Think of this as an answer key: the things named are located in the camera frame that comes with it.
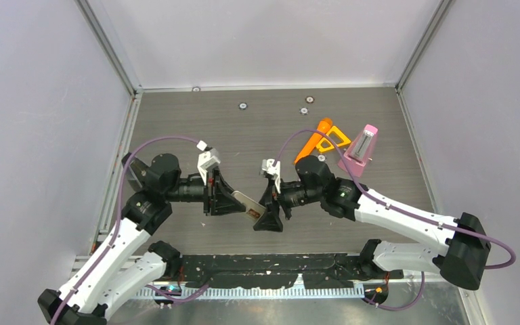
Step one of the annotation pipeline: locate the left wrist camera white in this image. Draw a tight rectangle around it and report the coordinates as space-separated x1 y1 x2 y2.
196 140 221 183

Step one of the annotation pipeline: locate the white beige remote control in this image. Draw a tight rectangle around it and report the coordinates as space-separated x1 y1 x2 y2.
232 191 266 222

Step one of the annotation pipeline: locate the yellow triangle ruler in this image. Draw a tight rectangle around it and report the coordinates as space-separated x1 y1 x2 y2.
316 126 352 154

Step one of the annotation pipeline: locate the pink metronome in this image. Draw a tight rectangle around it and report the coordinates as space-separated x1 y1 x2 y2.
337 125 378 178

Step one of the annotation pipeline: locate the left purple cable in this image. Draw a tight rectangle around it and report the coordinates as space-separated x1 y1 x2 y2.
49 135 202 325

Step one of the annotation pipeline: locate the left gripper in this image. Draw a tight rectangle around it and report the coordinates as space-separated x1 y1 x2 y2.
165 166 246 215

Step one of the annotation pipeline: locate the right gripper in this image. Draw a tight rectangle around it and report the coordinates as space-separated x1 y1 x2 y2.
255 177 323 232

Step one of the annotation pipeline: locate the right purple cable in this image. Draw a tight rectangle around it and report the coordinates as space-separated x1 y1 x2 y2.
274 129 517 271

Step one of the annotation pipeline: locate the purple cable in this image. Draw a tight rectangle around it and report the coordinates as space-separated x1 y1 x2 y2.
49 135 202 325
274 129 517 271

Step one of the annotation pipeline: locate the transparent black metronome cover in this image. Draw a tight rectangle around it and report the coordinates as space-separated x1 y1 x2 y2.
125 157 150 192

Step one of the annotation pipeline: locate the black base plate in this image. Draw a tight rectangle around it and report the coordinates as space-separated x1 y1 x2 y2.
163 253 403 289

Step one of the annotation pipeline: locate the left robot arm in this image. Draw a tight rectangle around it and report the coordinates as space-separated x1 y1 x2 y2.
37 147 246 324

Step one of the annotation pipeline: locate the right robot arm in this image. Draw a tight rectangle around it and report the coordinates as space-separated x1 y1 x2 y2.
254 156 491 290

